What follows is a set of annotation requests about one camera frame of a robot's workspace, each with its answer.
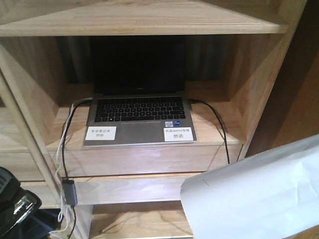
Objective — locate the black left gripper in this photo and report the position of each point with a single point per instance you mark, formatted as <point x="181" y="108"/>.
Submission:
<point x="16" y="203"/>

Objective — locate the white paper sheet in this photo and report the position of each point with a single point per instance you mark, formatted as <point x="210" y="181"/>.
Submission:
<point x="271" y="195"/>

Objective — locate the grey usb hub adapter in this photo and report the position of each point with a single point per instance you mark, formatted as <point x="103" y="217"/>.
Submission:
<point x="69" y="192"/>

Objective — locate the white label left sticker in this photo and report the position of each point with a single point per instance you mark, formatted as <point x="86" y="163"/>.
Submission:
<point x="101" y="133"/>

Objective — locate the white label sticker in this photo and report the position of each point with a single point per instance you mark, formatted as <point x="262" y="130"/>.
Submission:
<point x="178" y="134"/>
<point x="101" y="133"/>

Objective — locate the grey laptop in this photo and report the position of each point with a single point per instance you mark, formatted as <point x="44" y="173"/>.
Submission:
<point x="139" y="87"/>

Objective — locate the white label right sticker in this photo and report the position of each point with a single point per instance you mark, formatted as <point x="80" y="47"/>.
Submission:
<point x="178" y="134"/>

